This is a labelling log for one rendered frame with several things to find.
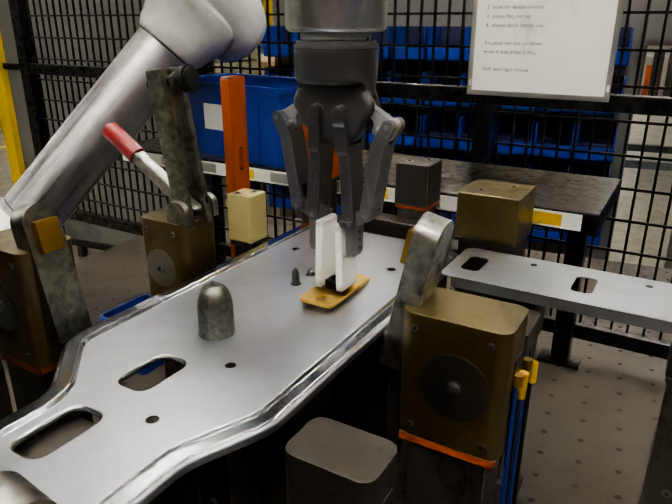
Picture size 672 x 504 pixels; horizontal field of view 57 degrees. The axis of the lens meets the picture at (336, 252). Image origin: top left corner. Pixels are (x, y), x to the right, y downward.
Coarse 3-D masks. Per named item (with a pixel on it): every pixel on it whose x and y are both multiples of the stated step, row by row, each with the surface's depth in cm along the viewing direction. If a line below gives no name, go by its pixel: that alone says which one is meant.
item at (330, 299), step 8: (328, 280) 62; (360, 280) 64; (368, 280) 65; (312, 288) 62; (320, 288) 62; (328, 288) 62; (352, 288) 62; (304, 296) 61; (312, 296) 61; (320, 296) 61; (328, 296) 61; (336, 296) 61; (344, 296) 61; (320, 304) 59; (328, 304) 59; (336, 304) 59
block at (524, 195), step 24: (480, 192) 77; (504, 192) 77; (528, 192) 77; (456, 216) 79; (480, 216) 77; (504, 216) 76; (528, 216) 80; (480, 240) 78; (504, 240) 77; (480, 264) 80; (456, 288) 83
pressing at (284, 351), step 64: (256, 256) 73; (384, 256) 73; (448, 256) 74; (128, 320) 57; (192, 320) 57; (256, 320) 57; (320, 320) 57; (384, 320) 58; (64, 384) 47; (192, 384) 47; (256, 384) 47; (320, 384) 48; (0, 448) 40; (64, 448) 40; (128, 448) 40; (192, 448) 41
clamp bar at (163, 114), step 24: (168, 72) 66; (192, 72) 64; (168, 96) 65; (168, 120) 65; (192, 120) 68; (168, 144) 66; (192, 144) 68; (168, 168) 67; (192, 168) 69; (192, 192) 70; (192, 216) 68
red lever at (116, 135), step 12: (108, 132) 72; (120, 132) 72; (120, 144) 71; (132, 144) 71; (132, 156) 71; (144, 156) 71; (144, 168) 71; (156, 168) 71; (156, 180) 70; (168, 192) 70; (192, 204) 69
